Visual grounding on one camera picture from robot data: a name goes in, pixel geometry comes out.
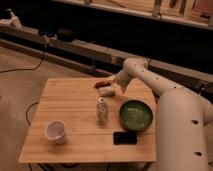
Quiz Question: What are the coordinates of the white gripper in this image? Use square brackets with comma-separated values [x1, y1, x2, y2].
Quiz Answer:
[107, 69, 133, 94]

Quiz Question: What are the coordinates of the white sponge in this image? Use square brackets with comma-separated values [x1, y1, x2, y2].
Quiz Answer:
[99, 86, 115, 97]

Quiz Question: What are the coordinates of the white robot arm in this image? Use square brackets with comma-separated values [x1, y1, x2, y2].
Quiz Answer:
[111, 58, 213, 171]

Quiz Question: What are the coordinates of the small white ceramic bottle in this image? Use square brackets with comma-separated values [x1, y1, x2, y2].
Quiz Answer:
[96, 97, 108, 126]

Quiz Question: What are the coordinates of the green ceramic bowl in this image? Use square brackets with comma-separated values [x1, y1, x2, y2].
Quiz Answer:
[119, 100, 153, 131]

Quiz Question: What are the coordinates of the white ceramic cup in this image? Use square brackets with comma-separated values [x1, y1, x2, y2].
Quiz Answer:
[45, 120, 66, 144]

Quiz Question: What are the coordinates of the red brown sausage toy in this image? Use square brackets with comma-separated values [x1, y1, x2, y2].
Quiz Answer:
[94, 81, 111, 89]

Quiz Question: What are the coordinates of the wooden table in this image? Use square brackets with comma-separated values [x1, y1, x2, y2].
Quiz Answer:
[19, 78, 156, 163]

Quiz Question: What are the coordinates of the black smartphone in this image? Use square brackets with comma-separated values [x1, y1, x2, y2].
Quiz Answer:
[113, 132, 137, 145]

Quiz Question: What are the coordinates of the black power adapter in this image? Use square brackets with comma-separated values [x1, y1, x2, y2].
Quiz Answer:
[57, 28, 75, 42]

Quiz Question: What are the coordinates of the white object on ledge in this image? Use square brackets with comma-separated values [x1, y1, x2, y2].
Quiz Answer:
[0, 9, 22, 29]

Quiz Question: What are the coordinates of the black floor cable left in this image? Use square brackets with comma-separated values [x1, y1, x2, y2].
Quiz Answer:
[0, 46, 46, 75]

